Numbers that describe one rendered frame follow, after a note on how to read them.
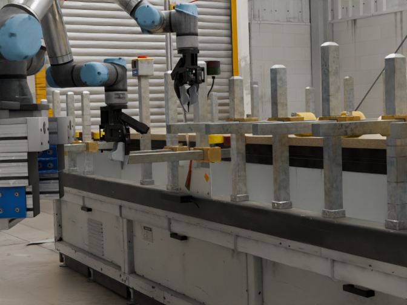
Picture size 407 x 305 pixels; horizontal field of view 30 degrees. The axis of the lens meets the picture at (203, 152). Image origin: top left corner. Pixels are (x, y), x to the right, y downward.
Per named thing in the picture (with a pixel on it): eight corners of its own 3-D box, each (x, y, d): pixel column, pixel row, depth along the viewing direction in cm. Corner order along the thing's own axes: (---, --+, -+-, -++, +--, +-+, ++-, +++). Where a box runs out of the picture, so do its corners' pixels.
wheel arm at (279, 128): (258, 136, 185) (258, 121, 184) (251, 135, 188) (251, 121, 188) (415, 127, 208) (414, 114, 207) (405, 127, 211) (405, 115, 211)
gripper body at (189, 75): (185, 85, 252) (183, 48, 251) (174, 86, 259) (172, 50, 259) (205, 84, 255) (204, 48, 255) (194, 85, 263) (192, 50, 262)
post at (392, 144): (398, 258, 179) (394, 53, 176) (388, 255, 182) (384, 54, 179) (409, 256, 181) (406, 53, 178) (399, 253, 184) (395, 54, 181)
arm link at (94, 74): (69, 87, 237) (89, 88, 247) (100, 86, 233) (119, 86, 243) (68, 62, 237) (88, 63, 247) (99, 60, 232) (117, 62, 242)
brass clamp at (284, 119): (288, 135, 215) (287, 117, 214) (263, 134, 227) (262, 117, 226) (306, 134, 218) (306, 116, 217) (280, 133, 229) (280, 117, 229)
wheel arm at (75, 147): (39, 154, 363) (38, 145, 362) (36, 154, 366) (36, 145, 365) (123, 149, 383) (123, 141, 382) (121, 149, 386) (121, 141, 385)
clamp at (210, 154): (208, 162, 260) (208, 147, 259) (191, 161, 272) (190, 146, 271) (223, 161, 262) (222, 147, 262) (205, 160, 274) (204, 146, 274)
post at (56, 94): (57, 176, 422) (53, 90, 420) (55, 176, 426) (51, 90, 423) (63, 176, 424) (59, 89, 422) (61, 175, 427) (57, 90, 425)
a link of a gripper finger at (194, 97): (194, 112, 255) (193, 85, 255) (186, 112, 261) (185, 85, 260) (202, 112, 257) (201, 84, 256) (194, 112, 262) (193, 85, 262)
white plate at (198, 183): (210, 197, 259) (209, 168, 259) (177, 192, 282) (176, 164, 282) (212, 197, 260) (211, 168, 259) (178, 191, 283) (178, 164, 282)
